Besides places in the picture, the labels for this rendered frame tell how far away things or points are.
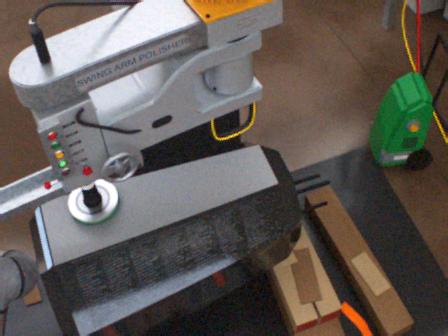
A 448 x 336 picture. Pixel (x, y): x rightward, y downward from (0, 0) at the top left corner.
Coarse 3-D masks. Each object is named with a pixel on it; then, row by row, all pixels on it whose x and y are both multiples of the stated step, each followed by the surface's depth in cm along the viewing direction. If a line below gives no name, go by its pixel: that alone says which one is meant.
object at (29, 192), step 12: (48, 168) 251; (24, 180) 249; (36, 180) 252; (48, 180) 253; (96, 180) 252; (0, 192) 247; (12, 192) 251; (24, 192) 251; (36, 192) 250; (48, 192) 244; (60, 192) 247; (0, 204) 248; (12, 204) 248; (24, 204) 242; (36, 204) 246; (0, 216) 241; (12, 216) 244
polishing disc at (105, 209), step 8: (96, 184) 274; (104, 184) 273; (72, 192) 273; (80, 192) 272; (104, 192) 271; (112, 192) 271; (72, 200) 270; (80, 200) 270; (104, 200) 269; (112, 200) 268; (72, 208) 268; (80, 208) 268; (88, 208) 267; (96, 208) 267; (104, 208) 266; (112, 208) 266; (80, 216) 265; (88, 216) 265; (96, 216) 265; (104, 216) 264
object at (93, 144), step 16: (80, 96) 212; (32, 112) 215; (48, 112) 210; (64, 112) 210; (64, 128) 215; (80, 128) 219; (96, 128) 223; (80, 144) 225; (96, 144) 229; (96, 160) 235; (80, 176) 238; (96, 176) 242
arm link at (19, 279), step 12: (0, 264) 159; (12, 264) 162; (0, 276) 157; (12, 276) 160; (24, 276) 163; (0, 288) 157; (12, 288) 160; (0, 300) 158; (0, 312) 159; (0, 324) 160
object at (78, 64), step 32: (160, 0) 214; (64, 32) 210; (96, 32) 208; (128, 32) 206; (160, 32) 204; (192, 32) 207; (224, 32) 212; (32, 64) 202; (64, 64) 200; (96, 64) 200; (128, 64) 206; (32, 96) 201; (64, 96) 204
